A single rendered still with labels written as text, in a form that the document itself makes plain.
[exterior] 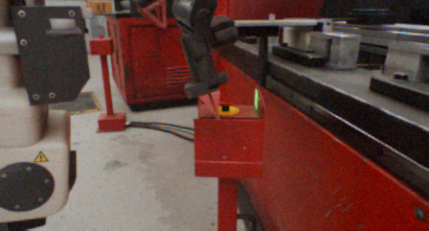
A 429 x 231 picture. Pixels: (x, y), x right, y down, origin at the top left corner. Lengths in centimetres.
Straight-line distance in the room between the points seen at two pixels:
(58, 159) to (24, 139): 7
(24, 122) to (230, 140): 40
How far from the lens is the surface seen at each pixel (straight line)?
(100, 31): 767
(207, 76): 65
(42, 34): 57
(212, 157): 70
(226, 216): 88
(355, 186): 69
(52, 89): 58
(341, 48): 92
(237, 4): 193
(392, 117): 59
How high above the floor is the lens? 104
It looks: 19 degrees down
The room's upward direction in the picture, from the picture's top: straight up
